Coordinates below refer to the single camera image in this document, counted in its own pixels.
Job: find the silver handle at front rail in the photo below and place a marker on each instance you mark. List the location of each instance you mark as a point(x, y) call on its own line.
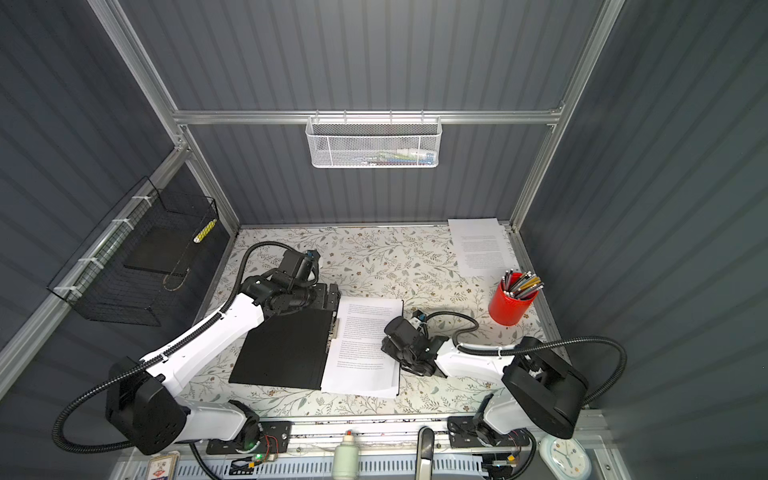
point(425, 454)

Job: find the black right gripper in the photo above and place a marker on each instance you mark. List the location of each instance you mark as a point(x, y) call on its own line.
point(387, 345)

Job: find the printed paper sheet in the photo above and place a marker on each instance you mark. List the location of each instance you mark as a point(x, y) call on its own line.
point(356, 365)
point(482, 247)

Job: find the black wire side basket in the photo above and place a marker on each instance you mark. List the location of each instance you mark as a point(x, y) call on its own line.
point(139, 269)

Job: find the white plastic bottle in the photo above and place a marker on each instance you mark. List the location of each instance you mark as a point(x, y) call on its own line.
point(346, 458)

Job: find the red folder with black inside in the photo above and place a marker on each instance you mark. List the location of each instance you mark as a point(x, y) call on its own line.
point(287, 351)

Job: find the white analog clock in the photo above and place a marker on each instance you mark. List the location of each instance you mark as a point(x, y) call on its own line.
point(566, 459)

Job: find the yellow marker in black basket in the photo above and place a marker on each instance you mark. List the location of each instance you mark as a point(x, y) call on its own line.
point(205, 231)

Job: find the red pen cup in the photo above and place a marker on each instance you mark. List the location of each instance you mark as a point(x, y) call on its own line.
point(514, 294)

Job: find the white wire wall basket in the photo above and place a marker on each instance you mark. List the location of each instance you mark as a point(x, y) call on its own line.
point(348, 145)

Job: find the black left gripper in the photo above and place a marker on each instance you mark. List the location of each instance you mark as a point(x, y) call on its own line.
point(321, 301)

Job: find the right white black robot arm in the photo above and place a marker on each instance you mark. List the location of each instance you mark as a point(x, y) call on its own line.
point(538, 384)

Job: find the small card box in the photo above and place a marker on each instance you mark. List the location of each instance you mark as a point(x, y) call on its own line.
point(162, 467)

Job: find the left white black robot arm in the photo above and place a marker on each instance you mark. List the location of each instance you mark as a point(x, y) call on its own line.
point(147, 407)

